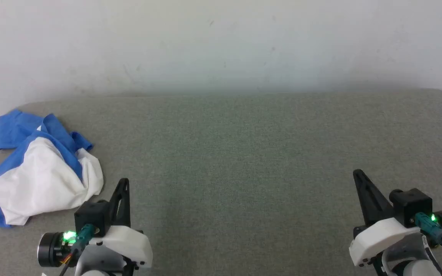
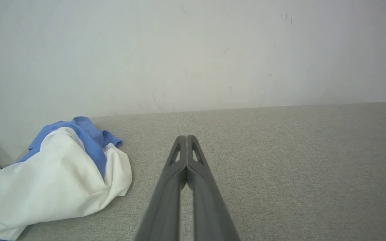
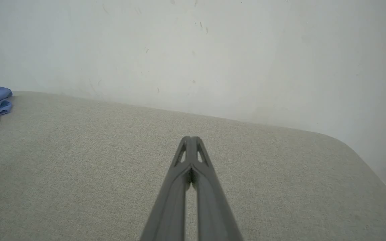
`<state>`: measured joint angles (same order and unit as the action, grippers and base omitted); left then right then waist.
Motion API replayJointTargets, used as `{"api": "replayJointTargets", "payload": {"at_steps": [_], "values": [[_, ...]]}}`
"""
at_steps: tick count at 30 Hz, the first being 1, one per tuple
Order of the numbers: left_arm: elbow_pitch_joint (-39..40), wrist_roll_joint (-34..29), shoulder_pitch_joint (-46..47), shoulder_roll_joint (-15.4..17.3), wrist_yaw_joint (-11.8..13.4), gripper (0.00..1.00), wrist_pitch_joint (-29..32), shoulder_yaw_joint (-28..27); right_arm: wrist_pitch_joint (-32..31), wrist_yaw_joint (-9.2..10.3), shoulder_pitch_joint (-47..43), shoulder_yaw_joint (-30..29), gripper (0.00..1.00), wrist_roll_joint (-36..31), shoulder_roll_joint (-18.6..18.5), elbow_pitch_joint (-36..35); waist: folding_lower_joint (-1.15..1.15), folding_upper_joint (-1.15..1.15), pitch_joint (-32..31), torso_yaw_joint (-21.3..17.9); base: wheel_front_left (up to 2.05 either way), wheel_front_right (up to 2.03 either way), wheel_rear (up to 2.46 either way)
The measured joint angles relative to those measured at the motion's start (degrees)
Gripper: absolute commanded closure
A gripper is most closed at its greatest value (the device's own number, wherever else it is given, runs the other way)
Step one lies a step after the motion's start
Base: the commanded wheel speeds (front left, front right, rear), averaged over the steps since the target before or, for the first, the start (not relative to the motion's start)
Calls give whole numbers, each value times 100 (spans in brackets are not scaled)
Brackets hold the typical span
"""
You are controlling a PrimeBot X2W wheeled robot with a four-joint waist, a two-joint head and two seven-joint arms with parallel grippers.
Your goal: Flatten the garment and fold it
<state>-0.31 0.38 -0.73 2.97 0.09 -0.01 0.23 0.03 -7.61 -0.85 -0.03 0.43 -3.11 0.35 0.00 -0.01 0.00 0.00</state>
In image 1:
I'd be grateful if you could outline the white and blue t-shirt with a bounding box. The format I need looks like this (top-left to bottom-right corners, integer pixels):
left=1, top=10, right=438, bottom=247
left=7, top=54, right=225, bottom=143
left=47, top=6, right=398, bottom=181
left=0, top=109, right=104, bottom=228

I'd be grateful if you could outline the grey fabric sofa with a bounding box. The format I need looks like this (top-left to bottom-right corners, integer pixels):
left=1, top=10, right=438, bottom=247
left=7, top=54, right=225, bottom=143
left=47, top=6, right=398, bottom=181
left=0, top=88, right=442, bottom=276

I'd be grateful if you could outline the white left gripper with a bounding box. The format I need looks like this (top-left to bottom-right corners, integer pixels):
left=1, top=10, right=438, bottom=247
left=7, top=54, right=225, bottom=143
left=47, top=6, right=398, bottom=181
left=86, top=178, right=153, bottom=269

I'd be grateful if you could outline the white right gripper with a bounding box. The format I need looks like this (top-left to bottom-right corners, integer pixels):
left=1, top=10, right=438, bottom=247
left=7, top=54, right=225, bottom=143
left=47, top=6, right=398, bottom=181
left=348, top=169, right=423, bottom=267

